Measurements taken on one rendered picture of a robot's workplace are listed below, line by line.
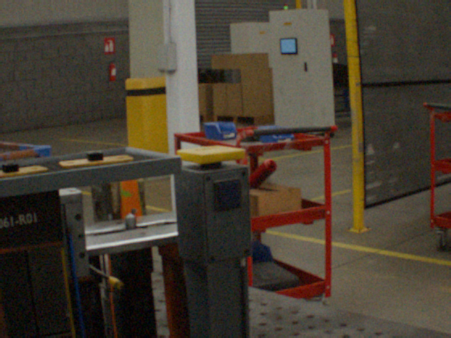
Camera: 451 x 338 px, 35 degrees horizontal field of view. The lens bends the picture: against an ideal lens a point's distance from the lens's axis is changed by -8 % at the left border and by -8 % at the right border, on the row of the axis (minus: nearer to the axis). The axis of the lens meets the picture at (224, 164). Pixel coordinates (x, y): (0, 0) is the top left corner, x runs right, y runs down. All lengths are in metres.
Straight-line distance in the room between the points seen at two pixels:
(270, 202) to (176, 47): 2.00
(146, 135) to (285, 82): 3.83
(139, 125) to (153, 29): 1.08
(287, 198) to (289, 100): 8.18
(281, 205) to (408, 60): 2.86
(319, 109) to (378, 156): 5.74
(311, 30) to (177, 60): 6.33
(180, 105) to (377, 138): 1.50
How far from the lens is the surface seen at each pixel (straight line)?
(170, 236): 1.18
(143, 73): 8.21
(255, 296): 1.82
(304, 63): 11.23
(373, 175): 5.57
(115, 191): 1.37
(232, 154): 0.89
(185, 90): 5.06
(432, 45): 6.27
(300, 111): 11.35
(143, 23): 8.22
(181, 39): 5.05
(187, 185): 0.90
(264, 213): 3.28
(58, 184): 0.76
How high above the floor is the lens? 1.27
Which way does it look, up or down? 8 degrees down
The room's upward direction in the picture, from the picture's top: 3 degrees counter-clockwise
